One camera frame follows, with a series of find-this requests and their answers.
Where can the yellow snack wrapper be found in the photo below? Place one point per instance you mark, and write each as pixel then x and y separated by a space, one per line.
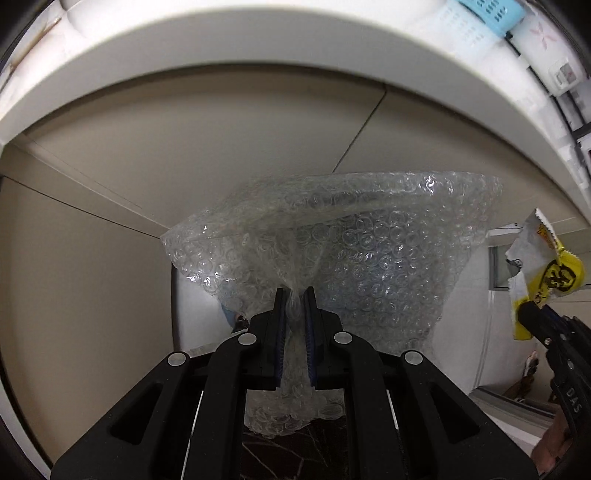
pixel 540 263

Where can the white toaster oven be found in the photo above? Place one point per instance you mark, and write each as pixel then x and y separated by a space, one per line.
pixel 582 152

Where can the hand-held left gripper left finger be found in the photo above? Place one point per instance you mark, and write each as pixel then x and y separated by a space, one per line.
pixel 278 341

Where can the black bin with bag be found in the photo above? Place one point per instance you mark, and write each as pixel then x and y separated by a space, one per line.
pixel 295 457

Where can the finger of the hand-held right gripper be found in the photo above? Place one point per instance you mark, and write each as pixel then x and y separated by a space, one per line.
pixel 561 323
pixel 535 321

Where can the white flowered rice cooker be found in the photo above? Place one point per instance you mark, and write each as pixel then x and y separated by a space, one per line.
pixel 549 50

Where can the blue plastic utensil holder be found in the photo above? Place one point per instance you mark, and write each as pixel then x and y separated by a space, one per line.
pixel 491 14

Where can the person's right hand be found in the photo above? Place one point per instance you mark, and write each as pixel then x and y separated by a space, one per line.
pixel 554 447

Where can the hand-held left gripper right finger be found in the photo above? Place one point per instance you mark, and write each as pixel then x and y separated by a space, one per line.
pixel 310 341

